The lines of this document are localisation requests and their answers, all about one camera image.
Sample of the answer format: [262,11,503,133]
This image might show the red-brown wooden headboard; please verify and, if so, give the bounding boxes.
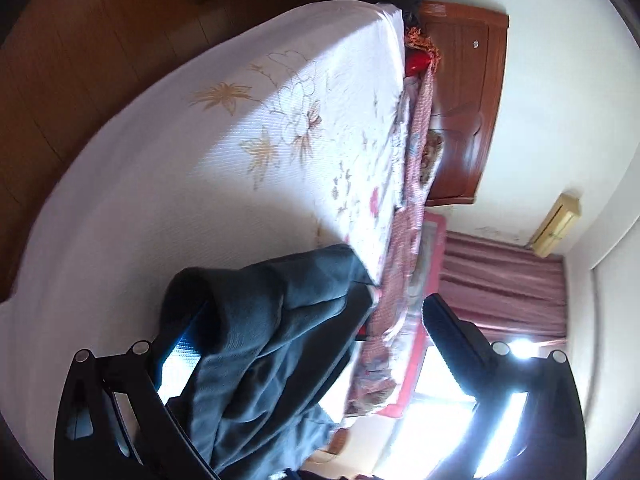
[419,0,509,207]

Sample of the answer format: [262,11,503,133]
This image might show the pink checked quilt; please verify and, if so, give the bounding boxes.
[345,67,445,418]

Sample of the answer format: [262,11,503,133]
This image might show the white floral bed sheet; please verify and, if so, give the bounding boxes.
[1,1,406,476]

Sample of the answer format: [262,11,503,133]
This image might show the pink cartoon pillow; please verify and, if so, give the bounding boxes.
[375,211,446,419]

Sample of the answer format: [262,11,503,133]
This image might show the beige wall air conditioner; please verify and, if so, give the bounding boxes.
[528,193,582,258]

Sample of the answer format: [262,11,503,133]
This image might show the pink curtain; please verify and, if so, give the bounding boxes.
[438,231,567,344]

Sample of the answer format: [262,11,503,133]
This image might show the dark blue-black pants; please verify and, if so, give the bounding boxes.
[154,244,372,479]

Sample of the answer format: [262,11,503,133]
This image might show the red pillow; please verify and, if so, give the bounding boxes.
[405,50,432,77]

